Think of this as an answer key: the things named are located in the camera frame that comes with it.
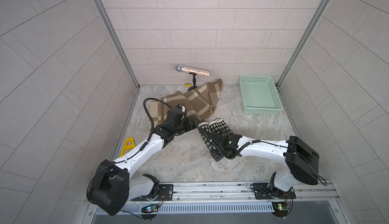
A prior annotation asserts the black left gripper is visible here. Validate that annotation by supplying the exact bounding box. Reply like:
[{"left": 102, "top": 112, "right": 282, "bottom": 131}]
[{"left": 171, "top": 116, "right": 201, "bottom": 135}]

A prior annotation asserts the black white houndstooth scarf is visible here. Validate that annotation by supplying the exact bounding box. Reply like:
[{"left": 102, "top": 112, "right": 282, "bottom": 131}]
[{"left": 198, "top": 118, "right": 233, "bottom": 150}]

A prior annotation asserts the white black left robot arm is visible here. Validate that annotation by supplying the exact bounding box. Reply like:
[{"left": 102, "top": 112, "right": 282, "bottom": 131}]
[{"left": 86, "top": 106, "right": 200, "bottom": 215}]

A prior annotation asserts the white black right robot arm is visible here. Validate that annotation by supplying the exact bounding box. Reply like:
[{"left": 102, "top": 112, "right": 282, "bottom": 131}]
[{"left": 199, "top": 129, "right": 326, "bottom": 199}]

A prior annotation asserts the mint green plastic basket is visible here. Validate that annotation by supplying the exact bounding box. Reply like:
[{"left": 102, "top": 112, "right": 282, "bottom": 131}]
[{"left": 239, "top": 75, "right": 284, "bottom": 115}]

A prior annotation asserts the brown beige plaid blanket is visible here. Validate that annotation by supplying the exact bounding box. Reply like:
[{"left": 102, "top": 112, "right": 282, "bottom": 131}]
[{"left": 149, "top": 79, "right": 223, "bottom": 126}]

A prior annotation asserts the black microphone stand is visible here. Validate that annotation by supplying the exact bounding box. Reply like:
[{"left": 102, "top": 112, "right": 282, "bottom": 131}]
[{"left": 188, "top": 73, "right": 197, "bottom": 91}]

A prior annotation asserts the glitter microphone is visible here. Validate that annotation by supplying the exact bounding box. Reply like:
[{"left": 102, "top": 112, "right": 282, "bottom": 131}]
[{"left": 175, "top": 65, "right": 210, "bottom": 77}]

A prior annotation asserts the yellow plastic tool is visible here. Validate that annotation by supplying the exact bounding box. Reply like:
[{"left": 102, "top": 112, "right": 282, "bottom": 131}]
[{"left": 120, "top": 137, "right": 135, "bottom": 157}]

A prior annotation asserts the right green circuit board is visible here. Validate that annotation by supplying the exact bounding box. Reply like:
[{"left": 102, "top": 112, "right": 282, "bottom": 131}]
[{"left": 272, "top": 202, "right": 290, "bottom": 218}]

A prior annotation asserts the green circuit board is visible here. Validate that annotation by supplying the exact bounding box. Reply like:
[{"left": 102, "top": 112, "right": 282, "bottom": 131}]
[
  {"left": 272, "top": 202, "right": 290, "bottom": 218},
  {"left": 141, "top": 204, "right": 159, "bottom": 214}
]

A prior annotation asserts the left green circuit board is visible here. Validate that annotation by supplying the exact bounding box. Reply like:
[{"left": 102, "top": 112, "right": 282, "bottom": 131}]
[{"left": 141, "top": 204, "right": 159, "bottom": 214}]

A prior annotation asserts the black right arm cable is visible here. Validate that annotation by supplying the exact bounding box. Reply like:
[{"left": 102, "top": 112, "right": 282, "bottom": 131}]
[{"left": 199, "top": 126, "right": 262, "bottom": 160}]

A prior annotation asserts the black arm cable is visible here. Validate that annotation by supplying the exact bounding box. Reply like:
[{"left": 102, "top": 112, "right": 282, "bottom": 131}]
[
  {"left": 143, "top": 97, "right": 174, "bottom": 143},
  {"left": 199, "top": 126, "right": 262, "bottom": 160}
]

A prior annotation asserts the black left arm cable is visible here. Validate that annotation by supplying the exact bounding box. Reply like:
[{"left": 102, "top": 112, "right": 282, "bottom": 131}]
[{"left": 143, "top": 97, "right": 174, "bottom": 143}]

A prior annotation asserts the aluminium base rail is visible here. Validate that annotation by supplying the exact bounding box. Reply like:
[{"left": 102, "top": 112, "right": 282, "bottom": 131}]
[{"left": 117, "top": 181, "right": 340, "bottom": 219}]

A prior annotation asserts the aluminium corner post right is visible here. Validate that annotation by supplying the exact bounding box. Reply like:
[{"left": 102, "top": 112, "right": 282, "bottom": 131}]
[{"left": 277, "top": 0, "right": 332, "bottom": 90}]

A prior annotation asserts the aluminium corner post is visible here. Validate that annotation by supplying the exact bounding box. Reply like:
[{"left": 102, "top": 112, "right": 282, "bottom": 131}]
[
  {"left": 92, "top": 0, "right": 140, "bottom": 90},
  {"left": 277, "top": 0, "right": 332, "bottom": 90}
]

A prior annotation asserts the aluminium corner post left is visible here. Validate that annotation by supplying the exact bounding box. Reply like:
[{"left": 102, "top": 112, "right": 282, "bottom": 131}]
[{"left": 92, "top": 0, "right": 140, "bottom": 90}]

